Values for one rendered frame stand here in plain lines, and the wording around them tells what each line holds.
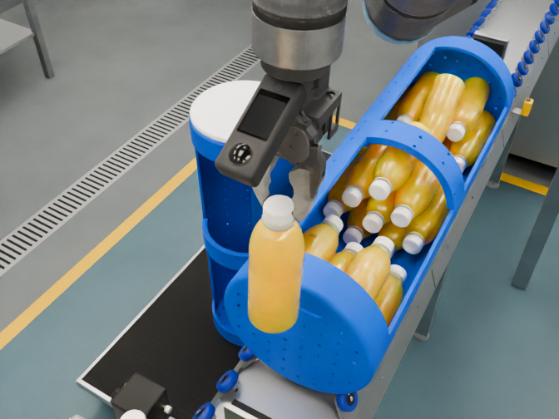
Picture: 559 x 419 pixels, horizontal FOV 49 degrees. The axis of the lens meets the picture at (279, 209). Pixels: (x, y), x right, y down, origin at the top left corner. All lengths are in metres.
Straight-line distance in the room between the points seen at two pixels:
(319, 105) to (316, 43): 0.10
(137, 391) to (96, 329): 1.38
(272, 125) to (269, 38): 0.08
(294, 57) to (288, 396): 0.74
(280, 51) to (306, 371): 0.66
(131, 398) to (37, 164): 2.30
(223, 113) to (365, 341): 0.84
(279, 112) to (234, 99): 1.05
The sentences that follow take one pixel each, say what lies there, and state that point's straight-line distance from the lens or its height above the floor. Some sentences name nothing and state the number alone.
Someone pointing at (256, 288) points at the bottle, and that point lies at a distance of 0.81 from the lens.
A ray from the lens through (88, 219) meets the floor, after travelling 2.92.
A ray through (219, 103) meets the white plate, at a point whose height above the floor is 1.04.
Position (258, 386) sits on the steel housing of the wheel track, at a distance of 1.20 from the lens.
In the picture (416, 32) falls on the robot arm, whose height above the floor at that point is 1.64.
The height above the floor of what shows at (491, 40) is 1.08.
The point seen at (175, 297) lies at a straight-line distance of 2.34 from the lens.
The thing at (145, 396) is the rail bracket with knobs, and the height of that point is 1.00.
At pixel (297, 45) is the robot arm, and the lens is 0.59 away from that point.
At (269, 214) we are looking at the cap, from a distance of 0.73.
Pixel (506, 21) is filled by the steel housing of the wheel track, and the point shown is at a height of 0.93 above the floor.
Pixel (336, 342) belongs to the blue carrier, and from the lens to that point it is 1.00.
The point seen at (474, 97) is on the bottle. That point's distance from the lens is 1.55.
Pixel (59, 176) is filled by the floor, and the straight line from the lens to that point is 3.19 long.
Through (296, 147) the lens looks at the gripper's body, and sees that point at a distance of 0.66.
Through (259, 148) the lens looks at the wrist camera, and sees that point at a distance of 0.61.
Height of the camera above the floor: 1.96
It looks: 44 degrees down
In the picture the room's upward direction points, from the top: straight up
